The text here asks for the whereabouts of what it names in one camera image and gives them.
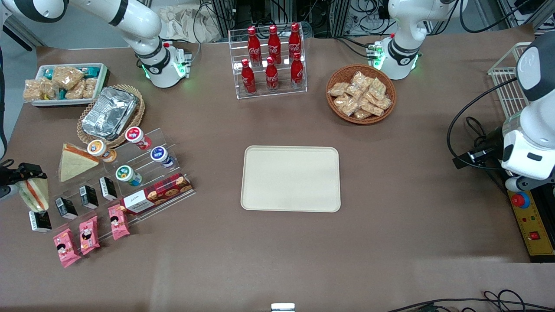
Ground pink snack packet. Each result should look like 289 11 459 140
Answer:
53 229 82 268
108 205 130 241
79 216 100 255

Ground green lid yoghurt cup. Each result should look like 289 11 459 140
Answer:
115 165 143 187

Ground oval light wicker basket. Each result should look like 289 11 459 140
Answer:
77 84 146 149

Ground orange lid yoghurt cup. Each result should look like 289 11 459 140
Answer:
87 140 118 163

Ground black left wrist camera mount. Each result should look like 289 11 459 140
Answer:
453 128 503 170

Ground red cola bottle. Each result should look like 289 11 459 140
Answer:
241 59 257 94
268 25 282 54
288 23 302 53
247 27 262 55
290 52 304 89
265 57 279 91

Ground black left wrist camera cable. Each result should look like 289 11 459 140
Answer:
447 78 519 170

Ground aluminium foil lidded container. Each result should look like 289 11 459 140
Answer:
82 87 139 140

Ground red lid yoghurt cup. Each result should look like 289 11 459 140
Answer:
125 127 152 150

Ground round brown wicker basket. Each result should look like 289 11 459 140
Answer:
326 64 397 125

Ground black left arm base cables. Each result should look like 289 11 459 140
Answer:
333 36 378 59

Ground wrapped white bread sandwich wedge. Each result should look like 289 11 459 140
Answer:
59 143 101 183

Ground beige rectangular serving tray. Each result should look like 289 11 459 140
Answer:
241 146 341 213

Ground white rectangular plastic bin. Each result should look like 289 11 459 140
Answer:
31 63 109 107

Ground clear acrylic bottle rack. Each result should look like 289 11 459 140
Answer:
229 24 308 100

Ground ham vegetable sandwich wedge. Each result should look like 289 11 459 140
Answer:
16 177 49 213

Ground aluminium equipment rack with cables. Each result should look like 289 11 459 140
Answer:
208 0 391 38

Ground large brown granola snack packet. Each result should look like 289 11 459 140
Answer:
52 66 85 90

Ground small black drink carton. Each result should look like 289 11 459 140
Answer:
99 176 118 201
29 210 52 233
79 185 99 209
55 197 78 220

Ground clear acrylic stepped display stand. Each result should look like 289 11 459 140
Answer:
20 127 196 237

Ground coiled black cable bundle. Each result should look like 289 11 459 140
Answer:
465 116 490 149

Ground yellow control box red button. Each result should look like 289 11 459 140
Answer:
507 192 555 263

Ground blue lid yoghurt cup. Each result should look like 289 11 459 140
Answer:
150 146 175 169

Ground black floor cables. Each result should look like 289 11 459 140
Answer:
386 289 555 312

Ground red tartan cookie box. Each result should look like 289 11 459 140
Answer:
121 173 193 216

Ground white wire basket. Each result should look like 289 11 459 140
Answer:
488 42 534 120

